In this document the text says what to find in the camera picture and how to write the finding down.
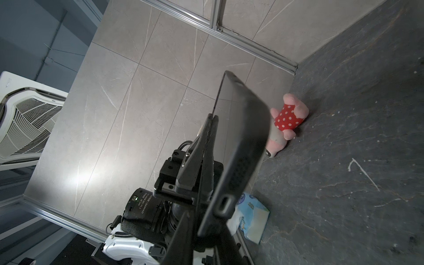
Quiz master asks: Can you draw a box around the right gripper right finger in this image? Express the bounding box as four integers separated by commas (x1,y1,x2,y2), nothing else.
215,226,251,265

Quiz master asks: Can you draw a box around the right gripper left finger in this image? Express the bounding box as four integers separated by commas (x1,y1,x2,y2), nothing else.
160,210,195,265

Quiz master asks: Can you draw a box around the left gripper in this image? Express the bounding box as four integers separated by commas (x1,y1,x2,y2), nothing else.
154,114,224,205

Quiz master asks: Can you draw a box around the black phone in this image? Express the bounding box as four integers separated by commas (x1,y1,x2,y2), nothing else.
198,70,239,237

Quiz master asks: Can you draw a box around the black phone case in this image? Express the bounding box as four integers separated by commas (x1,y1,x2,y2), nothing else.
197,74,271,237

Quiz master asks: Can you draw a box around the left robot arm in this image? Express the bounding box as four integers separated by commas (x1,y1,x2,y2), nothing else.
91,115,223,265

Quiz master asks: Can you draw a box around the wet wipes pack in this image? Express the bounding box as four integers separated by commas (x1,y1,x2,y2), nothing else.
226,193,270,245

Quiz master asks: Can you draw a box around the pink pig plush toy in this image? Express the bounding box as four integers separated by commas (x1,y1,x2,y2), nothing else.
266,93,309,158

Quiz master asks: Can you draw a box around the ceiling air conditioner unit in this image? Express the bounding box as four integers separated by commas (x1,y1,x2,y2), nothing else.
1,71,68,171

